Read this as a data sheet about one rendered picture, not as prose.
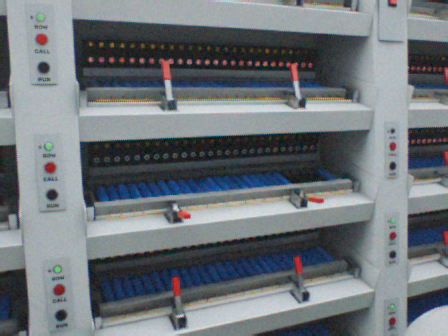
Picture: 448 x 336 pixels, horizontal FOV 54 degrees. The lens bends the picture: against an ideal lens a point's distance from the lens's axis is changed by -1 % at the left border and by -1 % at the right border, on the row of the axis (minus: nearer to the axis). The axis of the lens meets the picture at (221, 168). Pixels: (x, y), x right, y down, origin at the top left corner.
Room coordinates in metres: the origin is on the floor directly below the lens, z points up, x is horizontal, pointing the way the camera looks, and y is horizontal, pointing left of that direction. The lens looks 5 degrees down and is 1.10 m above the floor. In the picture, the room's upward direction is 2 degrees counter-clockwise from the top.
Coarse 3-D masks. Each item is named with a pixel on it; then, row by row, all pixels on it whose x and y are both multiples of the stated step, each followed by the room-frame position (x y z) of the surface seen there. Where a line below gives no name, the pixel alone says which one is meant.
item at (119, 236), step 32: (224, 160) 1.00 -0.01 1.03; (256, 160) 1.03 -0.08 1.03; (288, 160) 1.07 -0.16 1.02; (96, 224) 0.76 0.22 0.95; (128, 224) 0.77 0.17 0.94; (160, 224) 0.78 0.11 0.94; (192, 224) 0.79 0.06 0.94; (224, 224) 0.82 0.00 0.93; (256, 224) 0.85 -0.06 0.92; (288, 224) 0.88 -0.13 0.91; (320, 224) 0.91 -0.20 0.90; (96, 256) 0.74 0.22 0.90
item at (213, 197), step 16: (208, 192) 0.87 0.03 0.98; (224, 192) 0.88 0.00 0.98; (240, 192) 0.88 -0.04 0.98; (256, 192) 0.89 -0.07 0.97; (272, 192) 0.91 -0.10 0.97; (288, 192) 0.93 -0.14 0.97; (304, 192) 0.94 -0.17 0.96; (320, 192) 0.96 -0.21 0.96; (96, 208) 0.77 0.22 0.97; (112, 208) 0.78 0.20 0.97; (128, 208) 0.80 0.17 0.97; (144, 208) 0.81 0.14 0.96; (160, 208) 0.82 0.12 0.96; (208, 208) 0.84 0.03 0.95
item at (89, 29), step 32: (0, 32) 0.86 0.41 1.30; (96, 32) 0.93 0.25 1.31; (128, 32) 0.95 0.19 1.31; (160, 32) 0.98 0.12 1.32; (192, 32) 1.01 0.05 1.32; (224, 32) 1.04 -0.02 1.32; (256, 32) 1.07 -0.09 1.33; (288, 32) 1.11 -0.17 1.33; (0, 64) 0.86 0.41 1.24; (320, 160) 1.14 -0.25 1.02
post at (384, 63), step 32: (320, 64) 1.13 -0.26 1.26; (352, 64) 1.02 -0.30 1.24; (384, 64) 0.97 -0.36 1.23; (384, 96) 0.97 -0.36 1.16; (384, 128) 0.96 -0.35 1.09; (352, 160) 1.02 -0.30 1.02; (384, 160) 0.96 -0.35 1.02; (384, 192) 0.96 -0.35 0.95; (352, 224) 1.03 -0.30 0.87; (384, 224) 0.96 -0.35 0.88; (384, 256) 0.96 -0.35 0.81; (384, 288) 0.96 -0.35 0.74; (352, 320) 1.03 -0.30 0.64; (384, 320) 0.96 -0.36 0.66
